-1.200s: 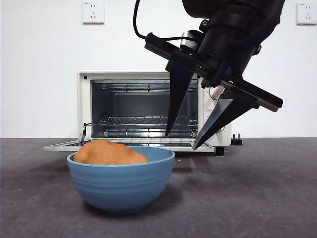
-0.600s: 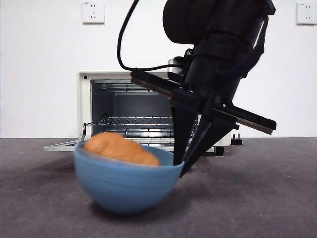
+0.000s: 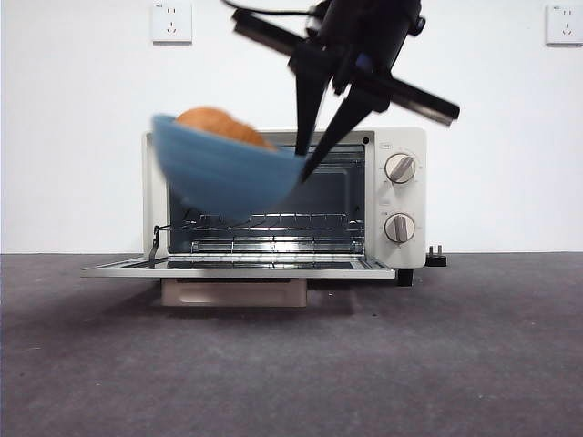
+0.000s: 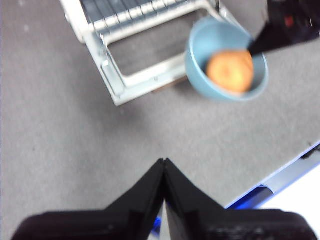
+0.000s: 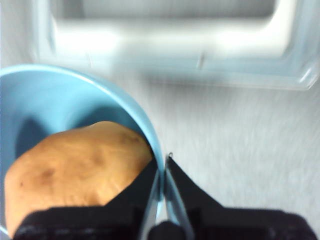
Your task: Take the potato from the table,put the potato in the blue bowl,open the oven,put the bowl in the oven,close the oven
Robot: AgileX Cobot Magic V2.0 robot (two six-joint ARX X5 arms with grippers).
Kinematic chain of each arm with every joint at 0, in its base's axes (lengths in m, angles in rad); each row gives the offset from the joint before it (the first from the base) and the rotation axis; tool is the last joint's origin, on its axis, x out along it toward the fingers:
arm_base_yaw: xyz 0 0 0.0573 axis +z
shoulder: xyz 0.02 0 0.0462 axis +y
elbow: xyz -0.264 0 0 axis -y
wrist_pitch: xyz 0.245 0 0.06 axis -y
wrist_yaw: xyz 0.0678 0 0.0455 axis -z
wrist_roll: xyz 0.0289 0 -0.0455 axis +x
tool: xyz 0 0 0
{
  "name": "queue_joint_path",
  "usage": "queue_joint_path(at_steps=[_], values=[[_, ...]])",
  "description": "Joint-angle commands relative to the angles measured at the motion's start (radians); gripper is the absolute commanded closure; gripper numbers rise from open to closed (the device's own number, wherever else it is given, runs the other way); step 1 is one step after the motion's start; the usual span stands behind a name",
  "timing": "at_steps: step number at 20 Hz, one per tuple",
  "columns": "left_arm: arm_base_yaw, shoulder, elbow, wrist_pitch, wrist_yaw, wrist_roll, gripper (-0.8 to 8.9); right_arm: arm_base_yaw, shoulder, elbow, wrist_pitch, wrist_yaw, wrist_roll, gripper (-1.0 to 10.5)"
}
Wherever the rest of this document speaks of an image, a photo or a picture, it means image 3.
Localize brown potato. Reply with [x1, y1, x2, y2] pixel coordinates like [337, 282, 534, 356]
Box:
[175, 106, 279, 152]

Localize blue ceramic bowl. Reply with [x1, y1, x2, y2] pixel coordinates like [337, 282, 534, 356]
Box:
[151, 113, 316, 225]

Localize glass oven door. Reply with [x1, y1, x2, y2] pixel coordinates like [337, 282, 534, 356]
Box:
[81, 253, 396, 309]

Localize beige oven door handle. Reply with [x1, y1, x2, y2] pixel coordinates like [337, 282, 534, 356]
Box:
[159, 278, 309, 309]

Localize white toaster oven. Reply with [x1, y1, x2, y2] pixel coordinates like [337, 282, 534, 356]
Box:
[81, 126, 429, 309]

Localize beige oven temperature knob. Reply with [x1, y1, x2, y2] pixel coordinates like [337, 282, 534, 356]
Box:
[384, 153, 418, 186]

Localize beige oven timer knob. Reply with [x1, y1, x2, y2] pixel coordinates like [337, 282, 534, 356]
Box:
[384, 212, 416, 244]

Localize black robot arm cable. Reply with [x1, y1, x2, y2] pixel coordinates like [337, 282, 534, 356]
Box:
[221, 0, 322, 22]

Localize white wall socket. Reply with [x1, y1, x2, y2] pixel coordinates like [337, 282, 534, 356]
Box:
[151, 2, 193, 46]
[545, 3, 583, 46]

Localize black oven power cord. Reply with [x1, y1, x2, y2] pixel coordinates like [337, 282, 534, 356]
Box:
[425, 245, 449, 268]

